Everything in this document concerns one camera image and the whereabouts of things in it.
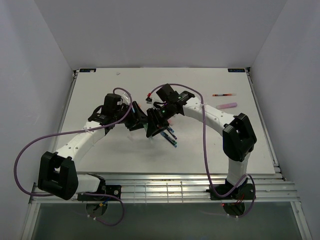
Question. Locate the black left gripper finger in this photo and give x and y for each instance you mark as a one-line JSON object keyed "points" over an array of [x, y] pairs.
{"points": [[139, 116], [136, 126]]}

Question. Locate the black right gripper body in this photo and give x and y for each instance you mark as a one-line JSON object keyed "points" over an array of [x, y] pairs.
{"points": [[163, 115]]}

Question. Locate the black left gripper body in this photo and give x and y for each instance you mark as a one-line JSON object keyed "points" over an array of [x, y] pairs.
{"points": [[132, 118]]}

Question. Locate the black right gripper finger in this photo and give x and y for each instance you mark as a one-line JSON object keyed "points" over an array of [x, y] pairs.
{"points": [[162, 126], [152, 123]]}

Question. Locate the blue thin pen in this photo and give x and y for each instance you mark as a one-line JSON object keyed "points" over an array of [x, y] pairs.
{"points": [[165, 136]]}

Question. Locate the green highlighter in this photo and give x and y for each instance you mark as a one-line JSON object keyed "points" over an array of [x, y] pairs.
{"points": [[150, 138]]}

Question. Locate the green thin pen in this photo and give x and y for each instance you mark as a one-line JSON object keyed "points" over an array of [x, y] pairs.
{"points": [[171, 139]]}

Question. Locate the purple thin pen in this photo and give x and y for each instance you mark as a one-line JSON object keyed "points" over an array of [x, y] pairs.
{"points": [[171, 131]]}

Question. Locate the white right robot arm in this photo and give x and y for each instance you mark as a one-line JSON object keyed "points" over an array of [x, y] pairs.
{"points": [[238, 136]]}

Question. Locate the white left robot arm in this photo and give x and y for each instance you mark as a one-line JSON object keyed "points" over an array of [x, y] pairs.
{"points": [[57, 173]]}

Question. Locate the orange thin pen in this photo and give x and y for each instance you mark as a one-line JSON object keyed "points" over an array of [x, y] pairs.
{"points": [[224, 94]]}

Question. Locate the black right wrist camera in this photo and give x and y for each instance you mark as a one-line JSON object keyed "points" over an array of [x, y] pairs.
{"points": [[166, 93]]}

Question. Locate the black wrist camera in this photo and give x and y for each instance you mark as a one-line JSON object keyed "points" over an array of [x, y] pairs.
{"points": [[166, 93], [112, 103]]}

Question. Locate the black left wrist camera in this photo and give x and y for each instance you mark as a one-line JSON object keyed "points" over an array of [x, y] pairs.
{"points": [[112, 103]]}

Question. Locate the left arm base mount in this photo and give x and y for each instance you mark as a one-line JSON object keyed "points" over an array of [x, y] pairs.
{"points": [[112, 190]]}

